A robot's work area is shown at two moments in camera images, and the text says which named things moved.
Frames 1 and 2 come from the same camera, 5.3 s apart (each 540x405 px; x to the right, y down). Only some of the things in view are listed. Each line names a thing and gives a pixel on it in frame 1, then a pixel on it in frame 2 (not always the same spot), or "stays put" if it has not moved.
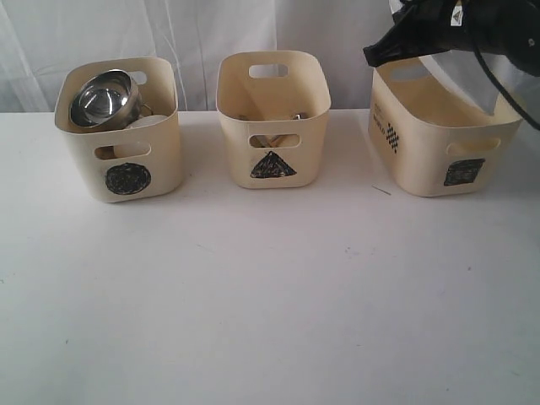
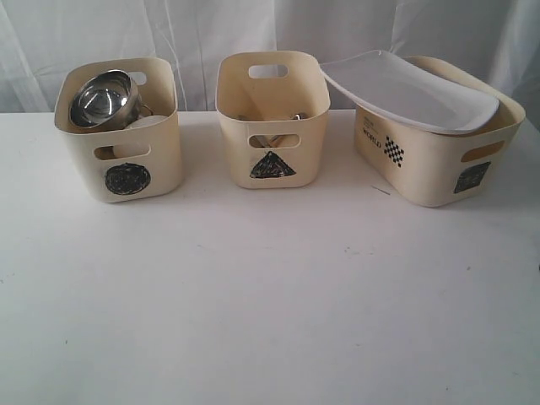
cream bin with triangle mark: x=276 y=105 stays put
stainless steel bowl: x=108 y=99 stays put
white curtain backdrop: x=38 y=37 stays put
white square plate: x=461 y=70 → x=396 y=88
